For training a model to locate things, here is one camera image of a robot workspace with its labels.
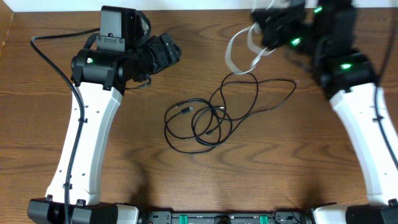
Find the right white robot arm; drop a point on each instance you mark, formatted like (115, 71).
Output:
(352, 87)

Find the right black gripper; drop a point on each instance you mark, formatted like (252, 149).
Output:
(272, 34)

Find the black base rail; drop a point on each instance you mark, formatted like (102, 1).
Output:
(280, 216)

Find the cardboard box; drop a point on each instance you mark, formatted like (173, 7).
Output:
(6, 18)

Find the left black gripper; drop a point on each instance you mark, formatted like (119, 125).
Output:
(166, 51)

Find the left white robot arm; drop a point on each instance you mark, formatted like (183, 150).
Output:
(121, 49)

